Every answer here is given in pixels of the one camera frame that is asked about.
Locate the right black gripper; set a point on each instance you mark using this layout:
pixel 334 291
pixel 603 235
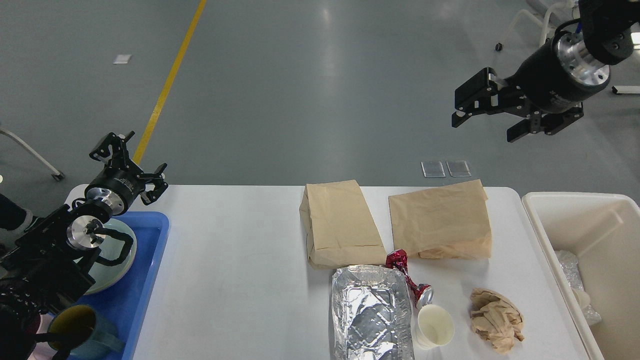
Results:
pixel 556 78

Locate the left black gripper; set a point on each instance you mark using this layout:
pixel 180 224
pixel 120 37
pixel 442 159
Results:
pixel 119 185

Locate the brown paper bag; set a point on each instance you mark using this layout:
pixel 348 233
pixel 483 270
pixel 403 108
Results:
pixel 447 222
pixel 340 229

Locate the dark teal mug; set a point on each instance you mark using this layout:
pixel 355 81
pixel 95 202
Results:
pixel 87 334

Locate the brown paper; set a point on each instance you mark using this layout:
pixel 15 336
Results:
pixel 495 319

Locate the white paper cup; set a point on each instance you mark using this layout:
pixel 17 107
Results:
pixel 434 327
pixel 582 297

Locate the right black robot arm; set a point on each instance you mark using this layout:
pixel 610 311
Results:
pixel 606 30

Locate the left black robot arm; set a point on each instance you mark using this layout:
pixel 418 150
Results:
pixel 49 269

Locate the white office chair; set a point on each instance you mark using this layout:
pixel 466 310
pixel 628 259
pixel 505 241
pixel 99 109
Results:
pixel 545 15

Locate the floor outlet plate right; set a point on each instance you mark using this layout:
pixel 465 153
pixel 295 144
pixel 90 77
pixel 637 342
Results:
pixel 458 168

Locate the floor outlet plate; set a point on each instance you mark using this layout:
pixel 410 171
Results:
pixel 433 169
pixel 458 168

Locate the white bar on floor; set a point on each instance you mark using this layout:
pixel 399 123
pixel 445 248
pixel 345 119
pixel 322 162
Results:
pixel 625 89

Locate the floor outlet plate left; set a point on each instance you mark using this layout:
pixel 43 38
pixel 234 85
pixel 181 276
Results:
pixel 433 169

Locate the person in dark clothes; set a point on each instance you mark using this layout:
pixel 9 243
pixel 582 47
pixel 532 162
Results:
pixel 15 219

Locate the blue plastic tray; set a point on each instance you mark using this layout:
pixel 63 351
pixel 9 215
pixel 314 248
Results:
pixel 125 303

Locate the white plastic bin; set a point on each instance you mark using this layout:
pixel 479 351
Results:
pixel 603 231

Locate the clear plastic wrap in bin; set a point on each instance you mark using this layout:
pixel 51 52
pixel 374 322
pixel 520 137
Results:
pixel 569 263

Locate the crushed red can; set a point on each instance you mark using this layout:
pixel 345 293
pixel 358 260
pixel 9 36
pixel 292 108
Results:
pixel 423 294

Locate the pink mug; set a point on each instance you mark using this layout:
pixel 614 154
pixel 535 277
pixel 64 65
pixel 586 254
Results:
pixel 39 326

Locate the aluminium foil container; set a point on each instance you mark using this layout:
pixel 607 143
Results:
pixel 372 314

